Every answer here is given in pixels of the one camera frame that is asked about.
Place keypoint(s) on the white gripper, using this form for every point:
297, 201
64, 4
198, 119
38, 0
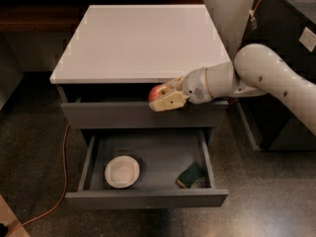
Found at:
194, 84

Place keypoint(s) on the red apple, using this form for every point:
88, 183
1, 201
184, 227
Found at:
158, 91

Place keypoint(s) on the grey drawer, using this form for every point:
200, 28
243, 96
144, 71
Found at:
163, 154
114, 113

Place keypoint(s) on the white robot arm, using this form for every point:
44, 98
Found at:
256, 70

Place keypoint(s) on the grey drawer cabinet white top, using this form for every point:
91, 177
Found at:
122, 51

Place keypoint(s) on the grey top drawer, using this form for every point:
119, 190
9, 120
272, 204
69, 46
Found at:
114, 113

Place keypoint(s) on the green yellow sponge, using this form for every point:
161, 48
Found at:
190, 176

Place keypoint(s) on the white ceramic bowl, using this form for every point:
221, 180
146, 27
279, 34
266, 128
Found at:
122, 172

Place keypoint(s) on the black cabinet on right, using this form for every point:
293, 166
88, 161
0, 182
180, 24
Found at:
280, 25

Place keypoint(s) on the white square tag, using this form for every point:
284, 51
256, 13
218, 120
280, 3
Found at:
308, 39

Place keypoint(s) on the dark wooden shelf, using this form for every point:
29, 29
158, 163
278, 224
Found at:
62, 16

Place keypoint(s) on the light wooden board corner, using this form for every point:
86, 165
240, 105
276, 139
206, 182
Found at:
9, 219

